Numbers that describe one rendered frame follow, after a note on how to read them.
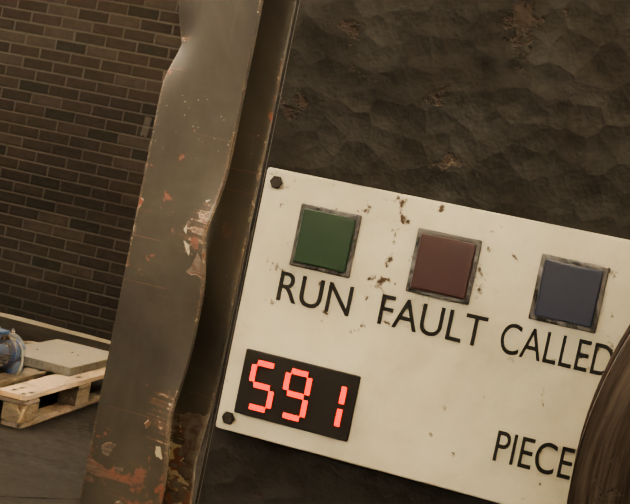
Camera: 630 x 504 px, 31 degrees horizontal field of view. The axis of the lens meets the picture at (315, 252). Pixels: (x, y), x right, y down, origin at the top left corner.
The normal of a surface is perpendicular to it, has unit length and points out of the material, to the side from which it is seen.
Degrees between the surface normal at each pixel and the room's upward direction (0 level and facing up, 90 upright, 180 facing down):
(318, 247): 90
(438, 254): 90
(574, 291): 90
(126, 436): 90
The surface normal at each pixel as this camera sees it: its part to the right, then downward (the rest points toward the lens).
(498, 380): -0.26, 0.00
